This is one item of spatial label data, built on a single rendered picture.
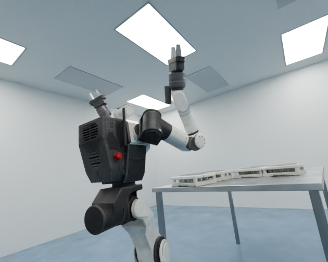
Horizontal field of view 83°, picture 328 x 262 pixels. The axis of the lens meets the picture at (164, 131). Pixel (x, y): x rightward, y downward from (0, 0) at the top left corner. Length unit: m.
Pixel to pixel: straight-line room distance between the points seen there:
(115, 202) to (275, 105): 4.48
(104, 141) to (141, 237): 0.56
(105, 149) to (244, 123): 4.39
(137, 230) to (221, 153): 4.19
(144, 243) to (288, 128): 4.19
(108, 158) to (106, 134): 0.10
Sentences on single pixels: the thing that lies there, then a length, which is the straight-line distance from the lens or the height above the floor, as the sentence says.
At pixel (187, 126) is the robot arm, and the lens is 1.01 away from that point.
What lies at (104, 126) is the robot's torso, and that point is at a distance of 0.85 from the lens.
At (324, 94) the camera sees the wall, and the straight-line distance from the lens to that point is 4.98.
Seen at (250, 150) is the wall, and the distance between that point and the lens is 4.90.
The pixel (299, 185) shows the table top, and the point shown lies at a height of 0.89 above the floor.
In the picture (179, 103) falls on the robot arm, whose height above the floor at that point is 1.35.
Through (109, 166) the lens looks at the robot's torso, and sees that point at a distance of 0.84.
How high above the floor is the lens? 1.02
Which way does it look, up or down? 12 degrees up
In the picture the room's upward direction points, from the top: 6 degrees counter-clockwise
